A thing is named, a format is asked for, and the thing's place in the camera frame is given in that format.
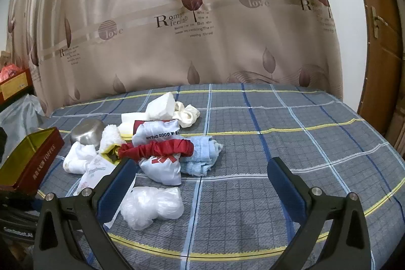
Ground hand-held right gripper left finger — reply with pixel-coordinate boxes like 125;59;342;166
33;159;138;270

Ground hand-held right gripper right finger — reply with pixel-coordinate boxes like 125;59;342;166
267;157;371;270

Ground red scrunchie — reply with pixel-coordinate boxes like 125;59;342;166
118;139;194;161

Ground white cloth with yellow edge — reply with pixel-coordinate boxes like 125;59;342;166
118;112;149;135

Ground white bag with red print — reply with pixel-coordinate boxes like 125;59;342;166
131;119;184;186

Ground red tin box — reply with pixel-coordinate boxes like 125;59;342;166
0;127;65;195

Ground light blue towel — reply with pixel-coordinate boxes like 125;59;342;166
179;135;224;176

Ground white printed cloth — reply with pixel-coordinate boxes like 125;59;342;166
74;154;118;196

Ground clear plastic bag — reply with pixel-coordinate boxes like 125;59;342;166
120;186;185;231

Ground plaid bed sheet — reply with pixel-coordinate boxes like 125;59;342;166
37;83;405;270

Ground white fluffy cloth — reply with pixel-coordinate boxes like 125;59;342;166
99;123;125;154

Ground white rolled socks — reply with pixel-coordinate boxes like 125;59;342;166
63;141;98;175

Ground steel bowl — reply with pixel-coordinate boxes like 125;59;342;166
70;119;106;144

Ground cream scrunchie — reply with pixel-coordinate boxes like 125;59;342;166
172;101;201;128

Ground grey plastic bag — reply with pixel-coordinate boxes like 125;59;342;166
0;94;45;149

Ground red and yellow carton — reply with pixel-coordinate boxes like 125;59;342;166
0;69;33;102

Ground pink plastic bag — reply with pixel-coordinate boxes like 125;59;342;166
0;64;22;83

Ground brown wooden door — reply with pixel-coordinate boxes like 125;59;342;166
344;0;405;138

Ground beige leaf print curtain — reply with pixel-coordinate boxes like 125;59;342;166
5;0;345;117

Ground brass door handle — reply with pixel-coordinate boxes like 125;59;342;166
370;6;389;39

